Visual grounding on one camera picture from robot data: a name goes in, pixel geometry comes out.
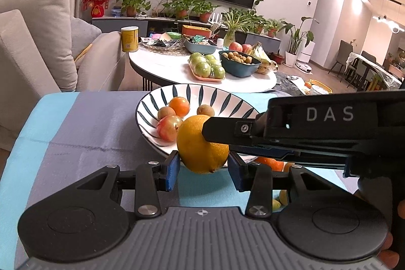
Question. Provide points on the small orange tangerine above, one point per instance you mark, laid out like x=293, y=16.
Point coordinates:
x=180, y=105

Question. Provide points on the light blue snack tray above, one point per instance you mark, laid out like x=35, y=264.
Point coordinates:
x=203, y=46

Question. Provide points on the orange rectangular box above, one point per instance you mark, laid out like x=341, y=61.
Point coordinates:
x=189, y=30

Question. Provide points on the person's right hand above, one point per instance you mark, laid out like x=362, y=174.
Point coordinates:
x=386, y=256

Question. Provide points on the yellow tin can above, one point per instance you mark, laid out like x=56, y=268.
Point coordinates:
x=130, y=38

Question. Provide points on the tall white potted plant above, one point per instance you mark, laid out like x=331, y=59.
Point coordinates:
x=296, y=36

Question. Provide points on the glass vase with plant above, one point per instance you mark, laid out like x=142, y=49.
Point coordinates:
x=235, y=20

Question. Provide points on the red apple on table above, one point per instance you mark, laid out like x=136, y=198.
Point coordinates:
x=234, y=46

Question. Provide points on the bunch of yellow bananas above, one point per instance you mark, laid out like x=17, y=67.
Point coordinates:
x=266, y=64

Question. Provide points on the white bowl with blue stripes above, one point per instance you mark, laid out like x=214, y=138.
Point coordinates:
x=224, y=104

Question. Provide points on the grey dining chair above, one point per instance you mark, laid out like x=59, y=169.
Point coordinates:
x=343, y=53

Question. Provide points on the large yellow orange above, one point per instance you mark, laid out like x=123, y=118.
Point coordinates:
x=198, y=155

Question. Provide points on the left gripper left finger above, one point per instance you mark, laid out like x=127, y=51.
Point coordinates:
x=151, y=178

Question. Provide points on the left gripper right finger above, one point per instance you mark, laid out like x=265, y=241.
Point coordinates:
x=255, y=178

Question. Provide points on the grey tv cabinet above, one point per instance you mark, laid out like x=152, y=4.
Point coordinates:
x=148, y=25

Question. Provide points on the red apple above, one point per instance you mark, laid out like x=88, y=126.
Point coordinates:
x=167, y=128
x=234, y=46

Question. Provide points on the round white coffee table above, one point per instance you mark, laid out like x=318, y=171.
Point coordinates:
x=164, y=69

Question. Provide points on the round brown kiwi fruit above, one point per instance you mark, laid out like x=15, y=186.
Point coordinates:
x=205, y=110

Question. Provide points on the teal bowl of longans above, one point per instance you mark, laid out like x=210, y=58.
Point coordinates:
x=238, y=64

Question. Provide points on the dark marble side table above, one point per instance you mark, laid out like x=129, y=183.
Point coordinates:
x=285, y=85

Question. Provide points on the tray of green apples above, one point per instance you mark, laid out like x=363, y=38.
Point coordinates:
x=206, y=68

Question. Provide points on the grey fabric sofa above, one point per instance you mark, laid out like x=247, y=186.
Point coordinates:
x=25, y=78

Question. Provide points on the potted green plant left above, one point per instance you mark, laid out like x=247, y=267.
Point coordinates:
x=135, y=7

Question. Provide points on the grey back cushion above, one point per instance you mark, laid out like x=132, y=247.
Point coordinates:
x=49, y=24

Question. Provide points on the blue grey striped tablecloth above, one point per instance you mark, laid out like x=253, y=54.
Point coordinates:
x=69, y=136

